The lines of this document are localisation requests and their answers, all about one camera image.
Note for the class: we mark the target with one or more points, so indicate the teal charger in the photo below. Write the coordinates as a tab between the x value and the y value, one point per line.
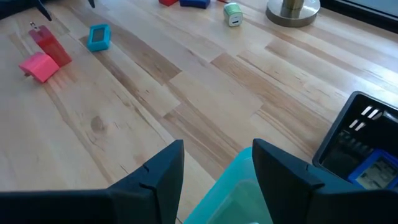
99	38

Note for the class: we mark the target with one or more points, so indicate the small red charger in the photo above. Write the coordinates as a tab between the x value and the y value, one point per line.
168	2

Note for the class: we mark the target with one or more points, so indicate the white mushroom lamp brass base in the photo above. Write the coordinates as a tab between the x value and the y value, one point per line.
292	12

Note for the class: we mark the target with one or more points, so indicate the teal translucent plastic bin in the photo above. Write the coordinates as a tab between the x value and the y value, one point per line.
224	193

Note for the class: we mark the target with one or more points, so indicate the black flat tray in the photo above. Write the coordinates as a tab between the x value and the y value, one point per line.
195	3

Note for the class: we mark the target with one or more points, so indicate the coral pink charger cube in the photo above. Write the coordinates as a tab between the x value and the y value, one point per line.
38	67

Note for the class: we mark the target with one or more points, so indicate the blue charger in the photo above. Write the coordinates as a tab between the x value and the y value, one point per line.
374	172

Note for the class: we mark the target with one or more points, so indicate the dark red tall charger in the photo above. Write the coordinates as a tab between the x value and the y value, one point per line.
51	46

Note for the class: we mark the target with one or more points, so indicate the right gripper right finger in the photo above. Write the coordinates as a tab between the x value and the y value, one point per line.
295	202

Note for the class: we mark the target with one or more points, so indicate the black mesh basket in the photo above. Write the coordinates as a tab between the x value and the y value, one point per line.
342	146

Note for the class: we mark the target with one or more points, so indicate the light green charger cube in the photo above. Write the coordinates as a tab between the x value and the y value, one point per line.
232	15

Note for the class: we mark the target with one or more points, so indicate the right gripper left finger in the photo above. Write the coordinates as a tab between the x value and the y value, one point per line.
140	202

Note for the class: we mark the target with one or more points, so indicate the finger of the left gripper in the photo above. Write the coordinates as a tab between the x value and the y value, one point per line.
43	11
91	3

